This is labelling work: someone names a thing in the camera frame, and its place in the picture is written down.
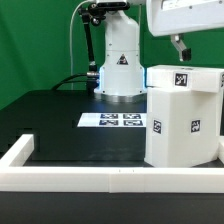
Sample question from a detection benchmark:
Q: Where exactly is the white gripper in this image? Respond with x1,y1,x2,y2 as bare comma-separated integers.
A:
146,0,224,62

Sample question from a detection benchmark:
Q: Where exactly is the small white cabinet top block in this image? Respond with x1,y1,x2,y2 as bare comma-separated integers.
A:
147,65,224,93

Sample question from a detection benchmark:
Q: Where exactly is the white cabinet body box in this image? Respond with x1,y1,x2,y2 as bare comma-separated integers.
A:
144,88,223,167

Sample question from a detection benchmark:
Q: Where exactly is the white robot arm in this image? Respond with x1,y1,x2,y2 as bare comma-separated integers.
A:
93,0,224,102

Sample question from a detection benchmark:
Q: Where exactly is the white marker sheet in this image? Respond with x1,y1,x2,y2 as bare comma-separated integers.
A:
78,113,146,128

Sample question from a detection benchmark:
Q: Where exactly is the black cables bundle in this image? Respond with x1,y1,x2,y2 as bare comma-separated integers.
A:
50,70,101,92

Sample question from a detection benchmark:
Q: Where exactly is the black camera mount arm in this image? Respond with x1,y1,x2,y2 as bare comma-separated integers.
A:
78,2,113,72

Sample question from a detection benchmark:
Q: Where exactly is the white cable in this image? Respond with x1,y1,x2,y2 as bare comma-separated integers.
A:
68,0,98,91

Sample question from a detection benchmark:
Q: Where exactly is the white U-shaped border frame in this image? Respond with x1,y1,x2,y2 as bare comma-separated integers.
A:
0,134,224,193

